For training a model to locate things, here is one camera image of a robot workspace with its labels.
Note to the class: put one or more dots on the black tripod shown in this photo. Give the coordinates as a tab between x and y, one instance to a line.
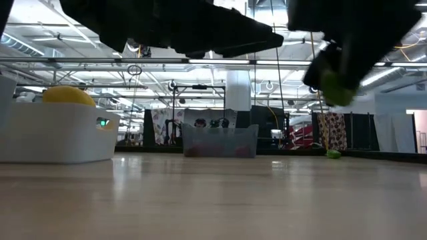
171	133

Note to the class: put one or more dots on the red shelving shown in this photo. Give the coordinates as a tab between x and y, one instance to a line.
302	136

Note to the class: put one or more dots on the black partition panel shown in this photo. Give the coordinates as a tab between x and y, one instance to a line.
362	133

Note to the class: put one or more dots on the black stand frame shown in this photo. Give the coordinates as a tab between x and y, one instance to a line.
199	87

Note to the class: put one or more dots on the white plastic basket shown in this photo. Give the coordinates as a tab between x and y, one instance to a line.
50	133

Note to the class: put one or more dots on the long horizontal light bar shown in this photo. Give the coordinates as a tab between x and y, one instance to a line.
217	61

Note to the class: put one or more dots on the black cabinet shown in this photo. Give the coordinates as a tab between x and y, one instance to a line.
263	120

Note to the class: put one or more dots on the white curtain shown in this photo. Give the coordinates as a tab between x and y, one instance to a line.
393	126

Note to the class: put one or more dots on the patterned brown cloth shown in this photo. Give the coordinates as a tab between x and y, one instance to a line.
333	131

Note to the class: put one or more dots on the floral curtain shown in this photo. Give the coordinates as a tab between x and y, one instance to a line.
160	126

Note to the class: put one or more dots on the person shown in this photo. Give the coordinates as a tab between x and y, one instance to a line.
200	122

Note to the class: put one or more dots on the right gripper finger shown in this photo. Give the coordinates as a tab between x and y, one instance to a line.
360	60
322	71

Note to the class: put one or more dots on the white pipe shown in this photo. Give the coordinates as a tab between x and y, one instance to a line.
26	97

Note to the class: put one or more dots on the green exit sign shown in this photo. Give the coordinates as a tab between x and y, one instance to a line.
102	122

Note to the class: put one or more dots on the small green pepper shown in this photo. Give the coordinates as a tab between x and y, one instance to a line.
337	92
333	154

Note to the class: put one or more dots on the white column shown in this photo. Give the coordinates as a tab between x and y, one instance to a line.
238	90

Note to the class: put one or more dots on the silver ventilation duct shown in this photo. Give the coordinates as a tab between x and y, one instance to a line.
383	78

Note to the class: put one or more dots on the dark grey translucent basket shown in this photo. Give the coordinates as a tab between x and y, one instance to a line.
227	136

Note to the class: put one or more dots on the orange citrus fruit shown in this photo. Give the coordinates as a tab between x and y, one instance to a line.
68	96

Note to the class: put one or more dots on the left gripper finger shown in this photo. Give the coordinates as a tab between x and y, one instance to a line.
227	26
253	46

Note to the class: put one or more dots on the small red pepper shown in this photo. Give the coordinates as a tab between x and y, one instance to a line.
213	150

